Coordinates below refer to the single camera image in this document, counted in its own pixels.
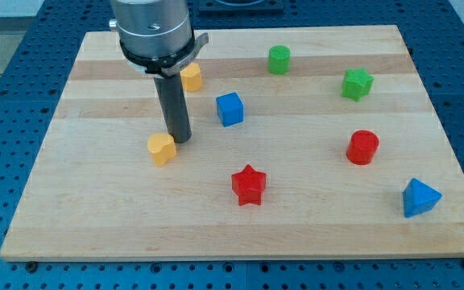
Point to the yellow heart block front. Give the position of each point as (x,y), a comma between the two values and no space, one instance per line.
(162,148)

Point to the green cylinder block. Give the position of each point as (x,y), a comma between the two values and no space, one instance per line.
(279,59)

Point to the blue triangle block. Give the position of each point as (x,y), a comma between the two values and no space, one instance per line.
(419,198)

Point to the blue cube block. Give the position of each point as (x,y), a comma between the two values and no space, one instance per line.
(230,109)

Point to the yellow heart block rear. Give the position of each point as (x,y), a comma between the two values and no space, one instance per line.
(191,77)

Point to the wooden board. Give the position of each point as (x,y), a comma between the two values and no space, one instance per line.
(94,194)

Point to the yellow heart block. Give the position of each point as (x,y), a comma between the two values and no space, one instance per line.
(162,148)
(191,77)

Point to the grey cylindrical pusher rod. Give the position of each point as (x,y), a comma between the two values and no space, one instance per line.
(172,101)

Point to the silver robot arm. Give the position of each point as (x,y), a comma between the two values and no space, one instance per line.
(156,35)

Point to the red cylinder block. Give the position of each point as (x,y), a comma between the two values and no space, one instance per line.
(362,147)

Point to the red star block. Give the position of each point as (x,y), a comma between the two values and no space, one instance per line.
(249,185)

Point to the green star block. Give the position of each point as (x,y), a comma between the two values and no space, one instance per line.
(356,84)

